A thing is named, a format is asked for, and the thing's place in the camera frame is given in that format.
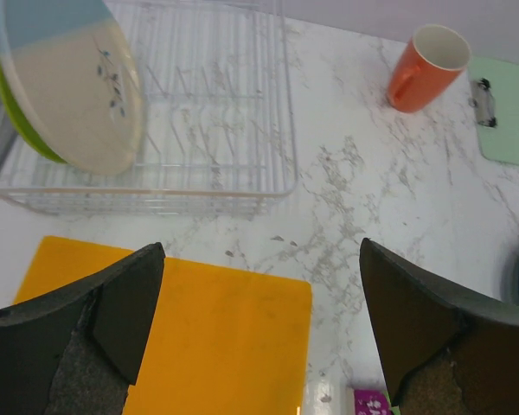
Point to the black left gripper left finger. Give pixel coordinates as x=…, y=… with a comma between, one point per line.
x=79, y=348

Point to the purple treehouse book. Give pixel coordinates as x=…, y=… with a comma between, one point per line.
x=372, y=402

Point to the orange mug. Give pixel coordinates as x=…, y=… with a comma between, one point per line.
x=433, y=58

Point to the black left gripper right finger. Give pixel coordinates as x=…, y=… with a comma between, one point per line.
x=443, y=348

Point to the small green plate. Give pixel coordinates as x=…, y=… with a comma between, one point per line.
x=22, y=126

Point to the green rimmed grey plate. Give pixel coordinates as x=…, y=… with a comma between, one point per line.
x=71, y=70

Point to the green clipboard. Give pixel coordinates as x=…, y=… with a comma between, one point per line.
x=495, y=101

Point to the orange cutting board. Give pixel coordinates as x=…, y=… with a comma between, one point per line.
x=223, y=341

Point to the white wire dish rack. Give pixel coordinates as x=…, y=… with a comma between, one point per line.
x=220, y=135

